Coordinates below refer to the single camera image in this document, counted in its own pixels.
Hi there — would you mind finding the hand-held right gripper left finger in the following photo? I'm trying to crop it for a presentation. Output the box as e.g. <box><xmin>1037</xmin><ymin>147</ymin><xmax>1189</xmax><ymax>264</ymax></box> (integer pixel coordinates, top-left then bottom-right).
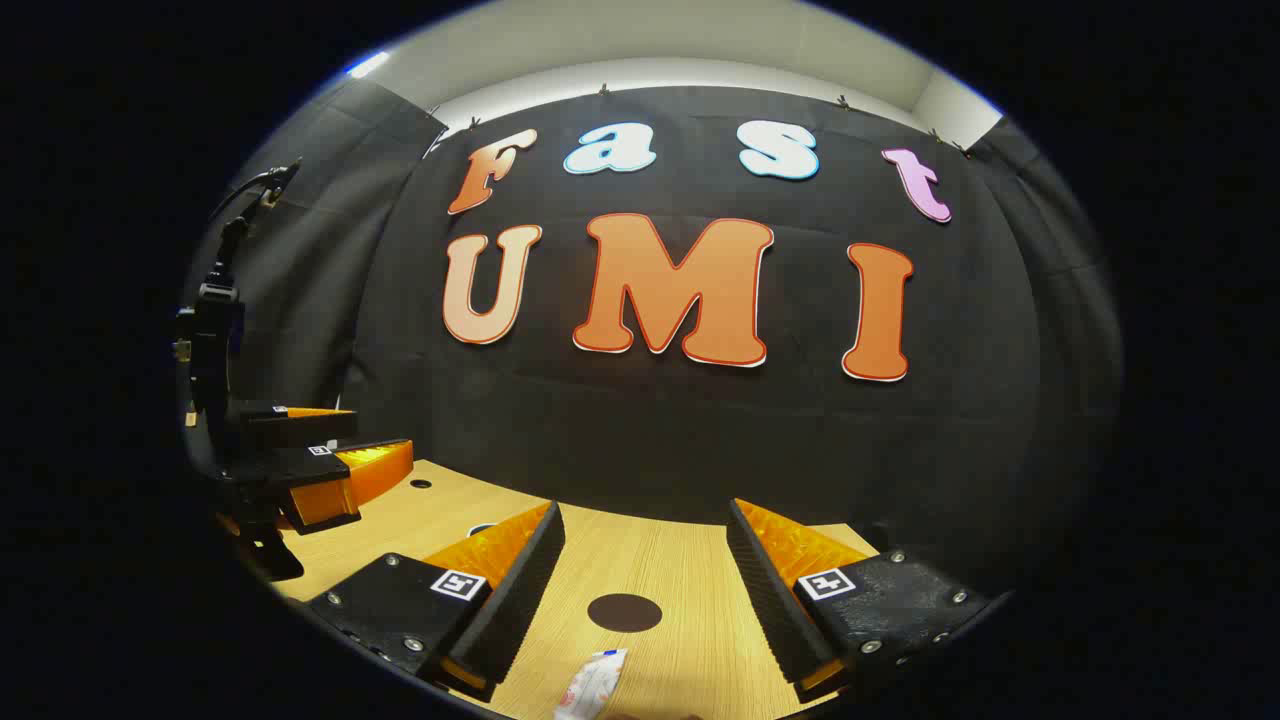
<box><xmin>306</xmin><ymin>500</ymin><xmax>567</xmax><ymax>703</ymax></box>

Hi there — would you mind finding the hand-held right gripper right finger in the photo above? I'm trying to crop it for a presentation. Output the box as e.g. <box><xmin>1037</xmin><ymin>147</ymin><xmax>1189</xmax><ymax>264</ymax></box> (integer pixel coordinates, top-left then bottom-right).
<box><xmin>726</xmin><ymin>497</ymin><xmax>989</xmax><ymax>703</ymax></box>

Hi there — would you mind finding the round dark brown coaster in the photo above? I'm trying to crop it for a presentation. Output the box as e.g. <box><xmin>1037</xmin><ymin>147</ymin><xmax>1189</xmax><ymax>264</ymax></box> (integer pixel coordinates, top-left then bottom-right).
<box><xmin>587</xmin><ymin>593</ymin><xmax>663</xmax><ymax>633</ymax></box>

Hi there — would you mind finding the white toothpaste tube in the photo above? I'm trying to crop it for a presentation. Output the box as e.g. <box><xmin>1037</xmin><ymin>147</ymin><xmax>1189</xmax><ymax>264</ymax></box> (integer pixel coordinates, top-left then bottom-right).
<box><xmin>553</xmin><ymin>648</ymin><xmax>629</xmax><ymax>720</ymax></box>

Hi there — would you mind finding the wooden desktop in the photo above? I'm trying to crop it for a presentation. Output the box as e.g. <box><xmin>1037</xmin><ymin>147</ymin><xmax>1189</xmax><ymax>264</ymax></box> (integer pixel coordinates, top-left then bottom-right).
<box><xmin>215</xmin><ymin>460</ymin><xmax>881</xmax><ymax>720</ymax></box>

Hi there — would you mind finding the plain black curtain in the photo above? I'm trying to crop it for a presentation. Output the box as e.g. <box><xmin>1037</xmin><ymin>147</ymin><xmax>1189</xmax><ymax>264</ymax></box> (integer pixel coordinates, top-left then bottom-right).
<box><xmin>185</xmin><ymin>78</ymin><xmax>446</xmax><ymax>481</ymax></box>
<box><xmin>965</xmin><ymin>118</ymin><xmax>1123</xmax><ymax>591</ymax></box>

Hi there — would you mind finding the black backdrop cloth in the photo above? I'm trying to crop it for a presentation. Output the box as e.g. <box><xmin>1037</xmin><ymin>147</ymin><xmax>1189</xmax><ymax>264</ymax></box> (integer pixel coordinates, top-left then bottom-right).
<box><xmin>345</xmin><ymin>85</ymin><xmax>1046</xmax><ymax>561</ymax></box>

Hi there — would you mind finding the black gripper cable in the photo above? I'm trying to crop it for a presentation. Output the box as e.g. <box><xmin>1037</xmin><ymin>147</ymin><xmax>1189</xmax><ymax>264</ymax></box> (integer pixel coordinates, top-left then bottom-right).
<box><xmin>208</xmin><ymin>168</ymin><xmax>293</xmax><ymax>256</ymax></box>

